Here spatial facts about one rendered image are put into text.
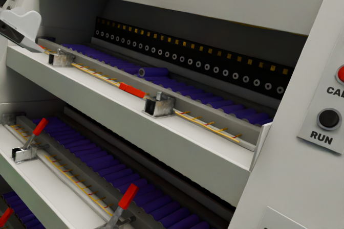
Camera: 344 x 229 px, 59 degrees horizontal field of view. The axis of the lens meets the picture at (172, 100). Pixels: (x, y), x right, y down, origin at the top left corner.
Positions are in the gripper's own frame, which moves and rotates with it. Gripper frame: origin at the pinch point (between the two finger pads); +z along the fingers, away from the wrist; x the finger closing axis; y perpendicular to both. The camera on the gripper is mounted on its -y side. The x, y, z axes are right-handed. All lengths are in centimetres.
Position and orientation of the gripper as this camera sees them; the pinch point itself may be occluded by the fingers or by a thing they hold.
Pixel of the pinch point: (30, 48)
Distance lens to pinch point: 59.4
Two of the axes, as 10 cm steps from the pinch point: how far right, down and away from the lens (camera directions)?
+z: 4.7, 4.1, 7.8
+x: -7.3, -3.2, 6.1
